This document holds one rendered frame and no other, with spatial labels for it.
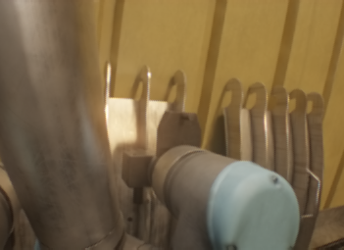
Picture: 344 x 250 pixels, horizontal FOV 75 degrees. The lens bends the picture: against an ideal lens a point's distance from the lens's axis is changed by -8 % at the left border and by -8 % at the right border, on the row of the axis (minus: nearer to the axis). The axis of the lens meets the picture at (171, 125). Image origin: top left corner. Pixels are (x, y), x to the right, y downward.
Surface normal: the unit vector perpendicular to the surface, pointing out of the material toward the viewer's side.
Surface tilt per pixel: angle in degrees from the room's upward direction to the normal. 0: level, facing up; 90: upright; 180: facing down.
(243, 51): 90
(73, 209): 99
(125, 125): 64
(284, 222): 72
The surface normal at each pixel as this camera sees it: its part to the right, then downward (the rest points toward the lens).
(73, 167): 0.53, 0.43
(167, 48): 0.36, 0.28
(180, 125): 0.39, 0.06
